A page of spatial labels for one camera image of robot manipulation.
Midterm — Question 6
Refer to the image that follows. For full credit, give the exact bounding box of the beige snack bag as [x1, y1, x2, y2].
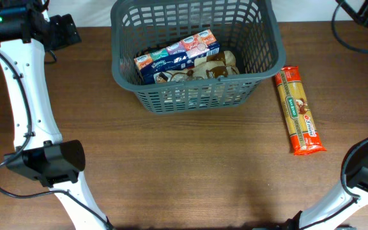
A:
[153, 61, 239, 83]
[194, 50, 240, 79]

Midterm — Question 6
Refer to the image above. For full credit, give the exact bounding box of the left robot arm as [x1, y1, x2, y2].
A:
[0, 0, 112, 229]

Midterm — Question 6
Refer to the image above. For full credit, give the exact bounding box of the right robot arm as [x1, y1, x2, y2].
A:
[275, 66, 368, 229]

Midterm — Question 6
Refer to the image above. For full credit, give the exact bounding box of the red San Remo spaghetti pack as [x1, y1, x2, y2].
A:
[275, 66, 326, 155]

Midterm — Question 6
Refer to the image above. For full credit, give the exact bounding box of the Kleenex tissue multipack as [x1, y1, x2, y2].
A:
[134, 29, 220, 84]

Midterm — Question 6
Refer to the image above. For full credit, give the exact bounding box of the grey plastic basket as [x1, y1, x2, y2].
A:
[111, 0, 286, 114]

